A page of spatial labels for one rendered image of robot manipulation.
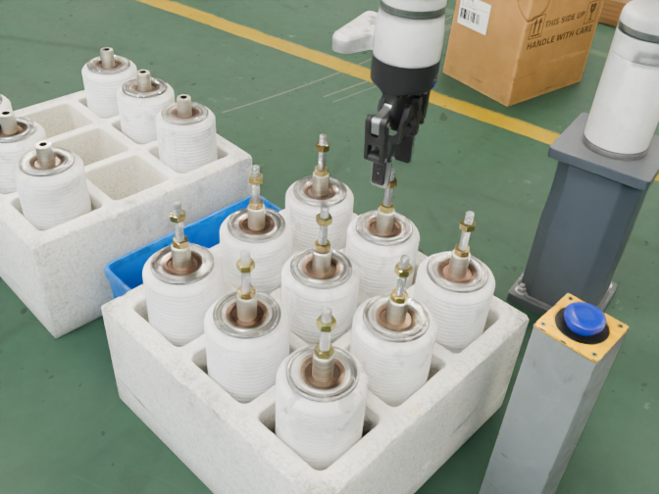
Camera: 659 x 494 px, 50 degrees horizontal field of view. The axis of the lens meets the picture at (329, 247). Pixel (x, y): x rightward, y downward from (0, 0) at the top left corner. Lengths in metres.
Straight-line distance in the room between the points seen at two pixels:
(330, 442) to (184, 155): 0.59
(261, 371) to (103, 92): 0.71
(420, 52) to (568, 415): 0.41
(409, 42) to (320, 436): 0.41
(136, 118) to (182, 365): 0.54
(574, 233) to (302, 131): 0.74
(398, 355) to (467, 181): 0.81
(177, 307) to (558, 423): 0.44
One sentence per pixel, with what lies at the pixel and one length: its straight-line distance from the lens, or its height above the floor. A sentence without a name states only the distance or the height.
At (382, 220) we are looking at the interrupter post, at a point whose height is 0.27.
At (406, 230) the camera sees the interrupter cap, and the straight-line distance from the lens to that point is 0.92.
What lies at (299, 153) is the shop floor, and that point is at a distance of 1.56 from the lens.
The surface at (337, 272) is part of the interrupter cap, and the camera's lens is 0.84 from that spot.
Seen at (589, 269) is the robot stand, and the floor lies 0.12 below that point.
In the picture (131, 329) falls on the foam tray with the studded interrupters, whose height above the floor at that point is 0.18.
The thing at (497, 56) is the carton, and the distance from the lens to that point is 1.86.
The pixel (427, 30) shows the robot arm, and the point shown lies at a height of 0.53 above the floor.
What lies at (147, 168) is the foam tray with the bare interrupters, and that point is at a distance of 1.21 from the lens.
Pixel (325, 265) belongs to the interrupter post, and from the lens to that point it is 0.83.
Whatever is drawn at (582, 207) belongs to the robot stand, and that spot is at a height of 0.22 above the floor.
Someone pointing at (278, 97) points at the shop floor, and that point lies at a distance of 1.79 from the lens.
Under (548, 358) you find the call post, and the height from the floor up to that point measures 0.28.
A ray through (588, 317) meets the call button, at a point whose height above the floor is 0.33.
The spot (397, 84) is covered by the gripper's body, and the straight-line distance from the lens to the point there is 0.78.
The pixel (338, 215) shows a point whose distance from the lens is 0.96.
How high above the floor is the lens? 0.80
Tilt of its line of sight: 38 degrees down
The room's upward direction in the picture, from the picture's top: 4 degrees clockwise
